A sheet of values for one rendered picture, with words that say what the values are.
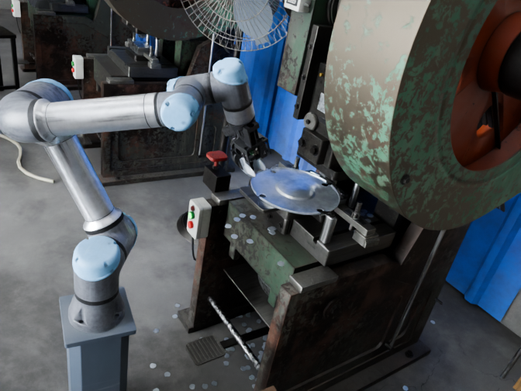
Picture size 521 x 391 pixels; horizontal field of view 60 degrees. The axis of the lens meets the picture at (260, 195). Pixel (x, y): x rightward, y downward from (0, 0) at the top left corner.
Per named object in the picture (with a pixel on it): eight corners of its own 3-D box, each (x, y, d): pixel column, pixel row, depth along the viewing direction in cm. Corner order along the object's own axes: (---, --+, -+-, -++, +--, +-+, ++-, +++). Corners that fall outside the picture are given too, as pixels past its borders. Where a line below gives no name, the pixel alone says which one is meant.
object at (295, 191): (302, 165, 161) (303, 163, 161) (357, 206, 142) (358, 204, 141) (233, 174, 145) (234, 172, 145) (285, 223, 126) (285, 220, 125)
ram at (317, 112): (317, 171, 133) (344, 72, 119) (288, 149, 143) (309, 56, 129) (358, 164, 143) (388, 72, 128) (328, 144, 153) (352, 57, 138)
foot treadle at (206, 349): (194, 375, 156) (196, 365, 154) (183, 354, 163) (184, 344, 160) (321, 323, 188) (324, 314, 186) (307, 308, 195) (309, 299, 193)
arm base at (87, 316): (71, 338, 119) (70, 311, 115) (66, 299, 131) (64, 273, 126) (129, 326, 126) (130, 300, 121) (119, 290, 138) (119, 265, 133)
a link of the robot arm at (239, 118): (217, 105, 113) (243, 91, 116) (221, 120, 116) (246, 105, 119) (233, 115, 108) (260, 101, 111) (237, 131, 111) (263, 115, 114)
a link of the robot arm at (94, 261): (65, 298, 118) (63, 257, 112) (85, 266, 130) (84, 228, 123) (111, 306, 119) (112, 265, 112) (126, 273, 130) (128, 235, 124)
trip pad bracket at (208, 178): (210, 221, 167) (217, 174, 157) (198, 207, 173) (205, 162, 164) (224, 218, 170) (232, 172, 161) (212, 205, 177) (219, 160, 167)
